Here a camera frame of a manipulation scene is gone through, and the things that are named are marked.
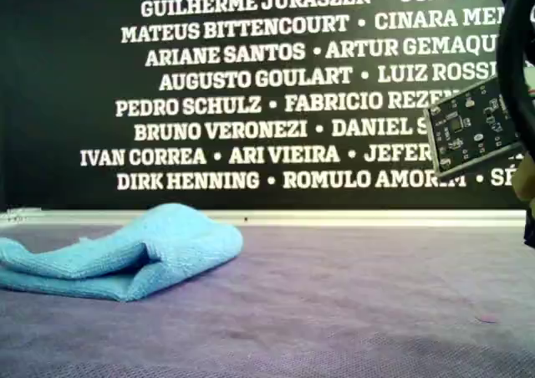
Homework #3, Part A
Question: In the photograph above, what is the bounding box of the black banner with white names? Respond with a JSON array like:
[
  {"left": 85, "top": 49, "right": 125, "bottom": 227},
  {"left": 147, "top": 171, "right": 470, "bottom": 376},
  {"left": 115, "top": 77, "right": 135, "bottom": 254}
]
[{"left": 0, "top": 0, "right": 535, "bottom": 212}]

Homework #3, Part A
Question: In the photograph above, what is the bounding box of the black wrist camera circuit board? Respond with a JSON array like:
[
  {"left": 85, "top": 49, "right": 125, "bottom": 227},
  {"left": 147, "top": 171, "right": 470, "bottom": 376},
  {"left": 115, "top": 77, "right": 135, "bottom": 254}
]
[{"left": 422, "top": 76, "right": 523, "bottom": 179}]

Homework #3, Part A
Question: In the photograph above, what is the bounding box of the aluminium frame rail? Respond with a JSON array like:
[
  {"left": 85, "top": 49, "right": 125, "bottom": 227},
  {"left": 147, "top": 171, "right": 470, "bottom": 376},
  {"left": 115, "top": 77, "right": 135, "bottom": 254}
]
[{"left": 0, "top": 208, "right": 527, "bottom": 228}]

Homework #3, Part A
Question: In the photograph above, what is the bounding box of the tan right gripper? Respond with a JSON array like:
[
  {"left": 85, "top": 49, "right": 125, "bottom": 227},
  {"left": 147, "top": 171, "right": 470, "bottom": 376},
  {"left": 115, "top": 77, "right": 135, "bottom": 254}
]
[{"left": 514, "top": 151, "right": 535, "bottom": 249}]

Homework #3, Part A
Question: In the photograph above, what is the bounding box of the blue microfiber cloth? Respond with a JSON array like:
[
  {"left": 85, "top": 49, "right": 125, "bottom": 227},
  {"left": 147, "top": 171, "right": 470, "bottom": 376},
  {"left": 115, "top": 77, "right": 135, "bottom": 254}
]
[{"left": 0, "top": 202, "right": 245, "bottom": 303}]

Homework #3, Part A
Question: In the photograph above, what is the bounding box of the purple fabric table mat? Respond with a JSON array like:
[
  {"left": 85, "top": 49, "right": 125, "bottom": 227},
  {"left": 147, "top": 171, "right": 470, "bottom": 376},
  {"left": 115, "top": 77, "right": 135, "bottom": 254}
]
[{"left": 0, "top": 222, "right": 535, "bottom": 378}]

